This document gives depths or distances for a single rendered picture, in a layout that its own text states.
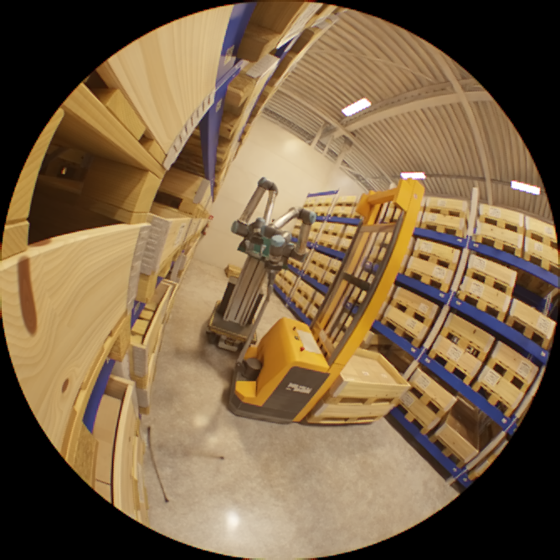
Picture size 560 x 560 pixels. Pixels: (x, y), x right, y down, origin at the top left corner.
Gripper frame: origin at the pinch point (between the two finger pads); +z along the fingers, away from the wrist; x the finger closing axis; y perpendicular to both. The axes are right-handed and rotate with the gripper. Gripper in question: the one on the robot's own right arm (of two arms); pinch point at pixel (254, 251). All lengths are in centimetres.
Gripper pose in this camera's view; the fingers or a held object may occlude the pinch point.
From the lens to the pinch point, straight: 165.4
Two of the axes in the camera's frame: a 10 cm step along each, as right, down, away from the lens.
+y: -4.3, 0.8, 9.0
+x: -8.9, -2.0, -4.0
